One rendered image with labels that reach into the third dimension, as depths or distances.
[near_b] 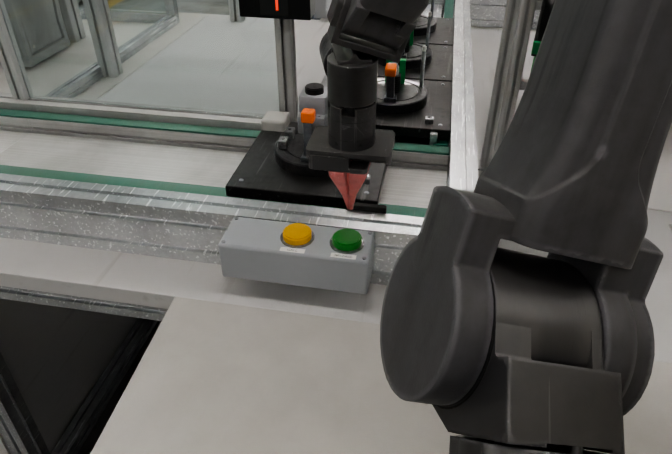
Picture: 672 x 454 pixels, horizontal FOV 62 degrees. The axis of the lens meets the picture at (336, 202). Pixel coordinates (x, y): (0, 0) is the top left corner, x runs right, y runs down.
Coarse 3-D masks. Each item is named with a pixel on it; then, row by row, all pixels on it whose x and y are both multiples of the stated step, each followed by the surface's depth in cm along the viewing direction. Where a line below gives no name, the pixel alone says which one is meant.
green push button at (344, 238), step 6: (348, 228) 78; (336, 234) 77; (342, 234) 77; (348, 234) 77; (354, 234) 77; (360, 234) 77; (336, 240) 76; (342, 240) 76; (348, 240) 76; (354, 240) 76; (360, 240) 76; (336, 246) 76; (342, 246) 75; (348, 246) 75; (354, 246) 75
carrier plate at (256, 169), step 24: (264, 144) 99; (240, 168) 92; (264, 168) 92; (384, 168) 92; (240, 192) 88; (264, 192) 87; (288, 192) 86; (312, 192) 86; (336, 192) 86; (360, 192) 86
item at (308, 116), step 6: (306, 108) 86; (306, 114) 85; (312, 114) 85; (306, 120) 85; (312, 120) 85; (306, 126) 86; (312, 126) 87; (306, 132) 87; (312, 132) 87; (306, 138) 88; (306, 144) 88
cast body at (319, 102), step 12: (312, 84) 89; (300, 96) 88; (312, 96) 88; (324, 96) 88; (300, 108) 89; (312, 108) 89; (324, 108) 88; (300, 120) 89; (324, 120) 88; (300, 132) 90
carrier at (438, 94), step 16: (400, 64) 114; (384, 80) 118; (400, 80) 112; (416, 80) 123; (384, 96) 109; (400, 96) 111; (416, 96) 112; (432, 96) 116; (448, 96) 116; (384, 112) 109; (400, 112) 109; (416, 112) 110; (432, 112) 110; (448, 112) 110; (384, 128) 105; (400, 128) 105; (416, 128) 104; (432, 128) 104; (448, 128) 104
